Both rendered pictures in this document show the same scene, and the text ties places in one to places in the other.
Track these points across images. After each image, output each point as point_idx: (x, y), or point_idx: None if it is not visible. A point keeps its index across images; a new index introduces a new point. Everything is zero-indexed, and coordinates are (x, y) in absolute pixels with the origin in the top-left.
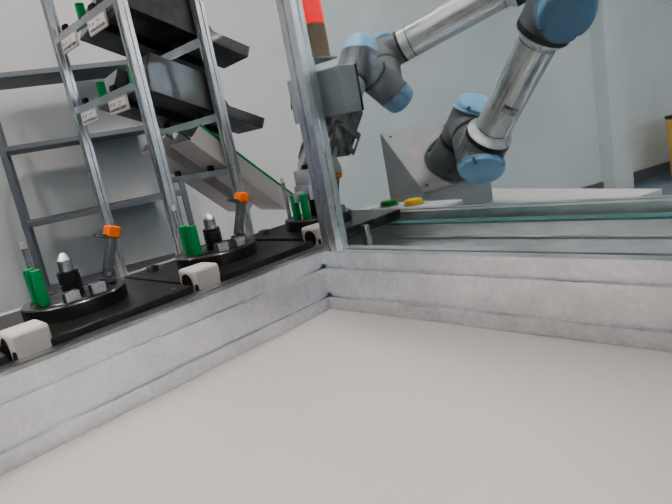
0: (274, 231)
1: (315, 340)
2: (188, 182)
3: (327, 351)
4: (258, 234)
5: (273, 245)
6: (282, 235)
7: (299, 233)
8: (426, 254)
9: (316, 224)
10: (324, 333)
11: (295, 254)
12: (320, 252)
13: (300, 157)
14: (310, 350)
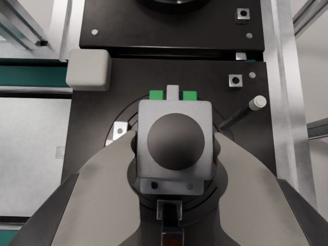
0: (232, 104)
1: (48, 12)
2: None
3: (26, 2)
4: (251, 85)
5: (134, 25)
6: (178, 76)
7: (150, 87)
8: None
9: (89, 66)
10: (49, 23)
11: (81, 17)
12: (49, 29)
13: (267, 179)
14: (40, 0)
